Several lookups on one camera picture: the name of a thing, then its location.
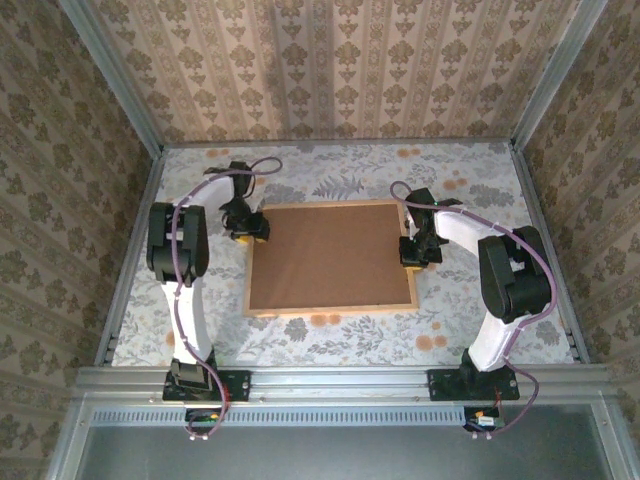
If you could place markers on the brown fibreboard backing board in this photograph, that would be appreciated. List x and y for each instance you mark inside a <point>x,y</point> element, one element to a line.
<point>330,255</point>

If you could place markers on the light wooden picture frame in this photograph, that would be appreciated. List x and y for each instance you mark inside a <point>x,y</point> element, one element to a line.
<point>330,311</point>

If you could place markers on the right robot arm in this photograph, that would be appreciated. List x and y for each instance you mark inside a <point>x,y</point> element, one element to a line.
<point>465,232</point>

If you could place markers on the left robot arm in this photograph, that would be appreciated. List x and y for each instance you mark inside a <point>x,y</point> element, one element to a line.
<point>192,310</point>

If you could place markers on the floral print tablecloth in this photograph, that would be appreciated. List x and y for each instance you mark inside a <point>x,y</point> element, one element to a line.
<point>350,165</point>

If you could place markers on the black connector board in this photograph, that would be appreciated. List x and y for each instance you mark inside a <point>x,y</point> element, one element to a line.
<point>202,422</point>
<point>484,419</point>

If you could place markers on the grey metal panel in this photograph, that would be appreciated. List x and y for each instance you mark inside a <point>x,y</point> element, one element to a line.
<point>340,455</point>

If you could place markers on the aluminium lower beam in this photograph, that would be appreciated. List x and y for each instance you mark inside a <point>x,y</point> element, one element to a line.
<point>67,440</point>
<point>614,440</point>

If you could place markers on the aluminium table side rail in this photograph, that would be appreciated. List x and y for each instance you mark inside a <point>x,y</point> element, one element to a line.
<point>541,225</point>
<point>145,210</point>

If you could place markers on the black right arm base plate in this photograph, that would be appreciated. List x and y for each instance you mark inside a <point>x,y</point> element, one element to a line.
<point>442,385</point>

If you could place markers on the thin aluminium table rail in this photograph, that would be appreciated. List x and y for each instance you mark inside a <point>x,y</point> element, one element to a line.
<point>350,143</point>

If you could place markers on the aluminium mounting rail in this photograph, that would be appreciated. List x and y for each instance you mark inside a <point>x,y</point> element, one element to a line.
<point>340,385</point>

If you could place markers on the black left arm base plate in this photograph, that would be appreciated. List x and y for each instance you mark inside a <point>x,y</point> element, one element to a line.
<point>235,385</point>

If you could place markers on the aluminium enclosure post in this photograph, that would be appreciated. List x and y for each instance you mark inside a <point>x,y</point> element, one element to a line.
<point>113,75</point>
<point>555,75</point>

